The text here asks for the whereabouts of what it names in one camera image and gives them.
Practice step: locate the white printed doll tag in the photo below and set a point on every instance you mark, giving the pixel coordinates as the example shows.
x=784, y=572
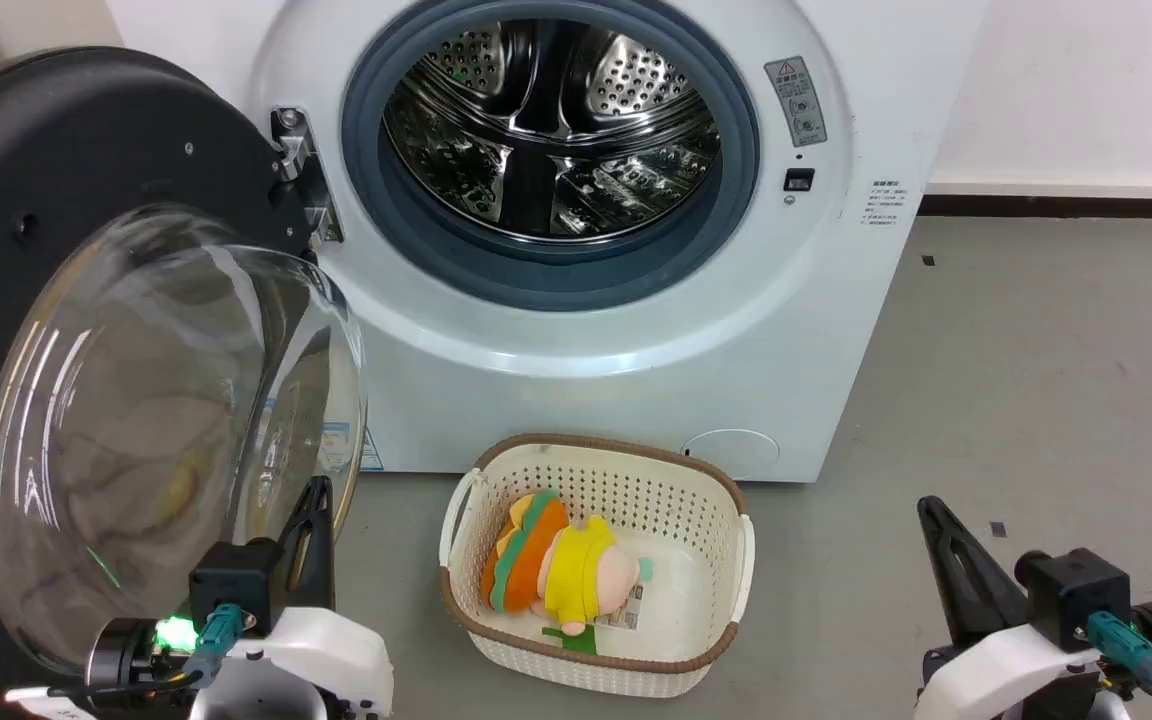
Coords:
x=621, y=608

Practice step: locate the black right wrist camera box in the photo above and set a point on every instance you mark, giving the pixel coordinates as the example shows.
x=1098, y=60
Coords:
x=1071, y=595

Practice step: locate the white front-load washing machine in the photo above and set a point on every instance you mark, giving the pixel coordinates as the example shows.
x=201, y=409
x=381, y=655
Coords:
x=636, y=400

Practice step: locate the black door latch slot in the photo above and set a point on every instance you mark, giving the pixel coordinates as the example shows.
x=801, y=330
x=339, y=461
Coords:
x=799, y=180

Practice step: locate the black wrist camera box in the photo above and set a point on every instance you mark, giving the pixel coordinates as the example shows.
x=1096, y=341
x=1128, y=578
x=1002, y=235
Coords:
x=1071, y=595
x=234, y=580

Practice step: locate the dark brown baseboard strip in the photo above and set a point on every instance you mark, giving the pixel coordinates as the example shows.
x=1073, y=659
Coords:
x=1066, y=207

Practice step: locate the plush doll yellow orange green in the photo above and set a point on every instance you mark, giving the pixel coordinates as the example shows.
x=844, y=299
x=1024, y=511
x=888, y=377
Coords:
x=576, y=565

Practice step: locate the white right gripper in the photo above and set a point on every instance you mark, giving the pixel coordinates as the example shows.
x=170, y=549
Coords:
x=1006, y=675

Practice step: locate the cream laundry basket brown rim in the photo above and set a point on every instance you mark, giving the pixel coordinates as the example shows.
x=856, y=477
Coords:
x=676, y=520

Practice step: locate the black washer door glass bowl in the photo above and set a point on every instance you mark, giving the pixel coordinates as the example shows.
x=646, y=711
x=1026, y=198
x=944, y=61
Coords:
x=56, y=150

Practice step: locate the steel perforated washer drum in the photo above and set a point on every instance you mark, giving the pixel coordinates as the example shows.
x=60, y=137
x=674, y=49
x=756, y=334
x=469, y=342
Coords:
x=556, y=130

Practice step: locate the black left cylinder green light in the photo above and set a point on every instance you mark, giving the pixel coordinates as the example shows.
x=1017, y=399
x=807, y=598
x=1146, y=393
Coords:
x=126, y=650

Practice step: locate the round white filter cover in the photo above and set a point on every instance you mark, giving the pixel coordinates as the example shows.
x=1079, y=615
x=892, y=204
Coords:
x=731, y=453

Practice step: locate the blue white energy sticker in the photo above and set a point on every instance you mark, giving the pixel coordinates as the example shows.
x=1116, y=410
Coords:
x=372, y=450

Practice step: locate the metal washer door hinge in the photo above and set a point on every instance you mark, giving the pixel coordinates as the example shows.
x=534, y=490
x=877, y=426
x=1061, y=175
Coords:
x=301, y=160

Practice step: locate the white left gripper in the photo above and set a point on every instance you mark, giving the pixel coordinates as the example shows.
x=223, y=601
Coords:
x=326, y=650

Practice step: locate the grey warning sticker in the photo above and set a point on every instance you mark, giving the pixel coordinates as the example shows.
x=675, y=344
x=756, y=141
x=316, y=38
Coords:
x=796, y=100

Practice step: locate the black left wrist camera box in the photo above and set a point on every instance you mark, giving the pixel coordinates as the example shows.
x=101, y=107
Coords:
x=234, y=580

